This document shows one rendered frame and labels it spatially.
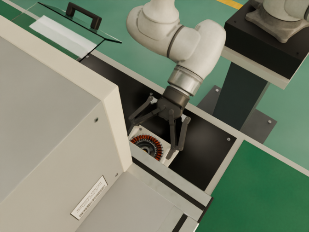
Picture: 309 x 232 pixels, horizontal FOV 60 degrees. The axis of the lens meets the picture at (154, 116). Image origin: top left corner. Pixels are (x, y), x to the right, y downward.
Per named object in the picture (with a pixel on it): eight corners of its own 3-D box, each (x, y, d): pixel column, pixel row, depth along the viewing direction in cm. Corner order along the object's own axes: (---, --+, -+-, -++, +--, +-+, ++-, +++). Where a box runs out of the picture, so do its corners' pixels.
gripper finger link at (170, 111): (170, 111, 79) (175, 110, 79) (173, 149, 78) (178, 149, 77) (167, 109, 75) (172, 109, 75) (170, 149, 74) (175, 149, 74)
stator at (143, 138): (140, 131, 84) (140, 126, 81) (170, 150, 81) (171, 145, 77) (117, 159, 79) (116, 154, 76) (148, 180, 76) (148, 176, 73)
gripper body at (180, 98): (194, 99, 79) (178, 126, 80) (169, 86, 82) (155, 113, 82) (190, 95, 72) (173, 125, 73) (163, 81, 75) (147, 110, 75)
